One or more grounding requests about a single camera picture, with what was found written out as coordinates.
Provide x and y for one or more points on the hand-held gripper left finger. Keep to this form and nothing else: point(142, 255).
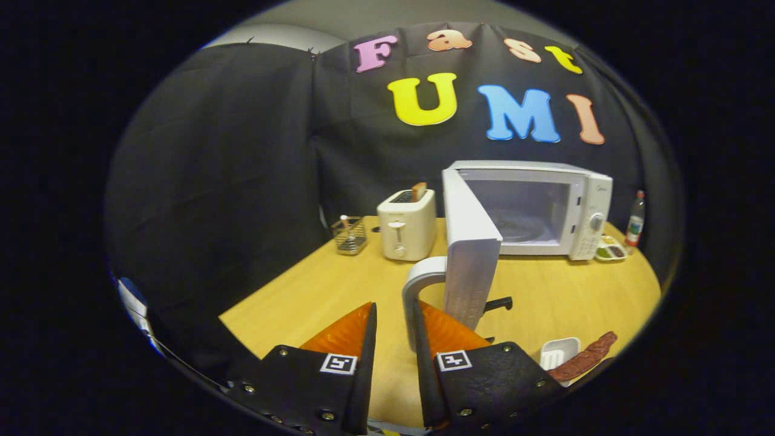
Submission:
point(366, 375)

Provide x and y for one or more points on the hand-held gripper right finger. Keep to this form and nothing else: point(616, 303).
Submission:
point(422, 375)

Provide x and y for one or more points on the white toaster oven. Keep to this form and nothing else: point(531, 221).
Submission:
point(469, 242)

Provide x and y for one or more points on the brown sausage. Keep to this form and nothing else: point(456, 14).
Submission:
point(584, 358)

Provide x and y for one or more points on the white pop-up toaster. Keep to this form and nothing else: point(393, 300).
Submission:
point(408, 233)

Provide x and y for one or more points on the small white plate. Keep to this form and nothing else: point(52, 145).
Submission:
point(554, 351)

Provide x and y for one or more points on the glass turntable plate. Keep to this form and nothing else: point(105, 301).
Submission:
point(521, 227)

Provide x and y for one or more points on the toasted bread slice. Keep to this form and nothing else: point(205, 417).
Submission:
point(419, 192)

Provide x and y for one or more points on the divided dish of beans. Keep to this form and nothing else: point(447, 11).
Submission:
point(610, 251)

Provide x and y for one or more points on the black backdrop cloth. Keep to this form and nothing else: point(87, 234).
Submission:
point(230, 181)

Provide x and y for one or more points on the clear bottle with red cap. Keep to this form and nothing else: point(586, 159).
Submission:
point(635, 221)

